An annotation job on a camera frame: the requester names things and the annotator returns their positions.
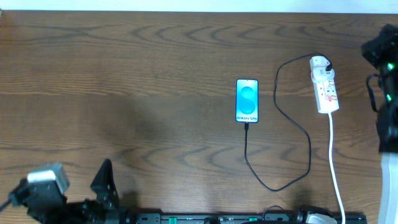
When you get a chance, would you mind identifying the blue Galaxy smartphone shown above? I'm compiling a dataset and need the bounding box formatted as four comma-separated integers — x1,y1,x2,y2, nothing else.
235,79,259,123

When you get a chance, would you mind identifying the black USB charging cable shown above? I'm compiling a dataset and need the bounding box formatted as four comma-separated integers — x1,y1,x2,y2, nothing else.
244,52,333,192

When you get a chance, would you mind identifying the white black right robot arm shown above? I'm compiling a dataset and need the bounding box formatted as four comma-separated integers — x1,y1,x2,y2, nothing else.
361,24,397,224

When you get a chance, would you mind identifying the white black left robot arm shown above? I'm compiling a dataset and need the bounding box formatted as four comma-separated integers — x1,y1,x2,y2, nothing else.
24,159,136,224

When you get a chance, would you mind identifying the white USB charger adapter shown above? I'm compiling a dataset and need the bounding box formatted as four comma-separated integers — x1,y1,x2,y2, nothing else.
311,67,335,83

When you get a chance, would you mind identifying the white power strip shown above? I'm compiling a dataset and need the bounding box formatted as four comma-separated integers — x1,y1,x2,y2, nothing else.
310,55,340,114

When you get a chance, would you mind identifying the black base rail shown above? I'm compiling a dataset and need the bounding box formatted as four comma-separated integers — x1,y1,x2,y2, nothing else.
126,205,368,224

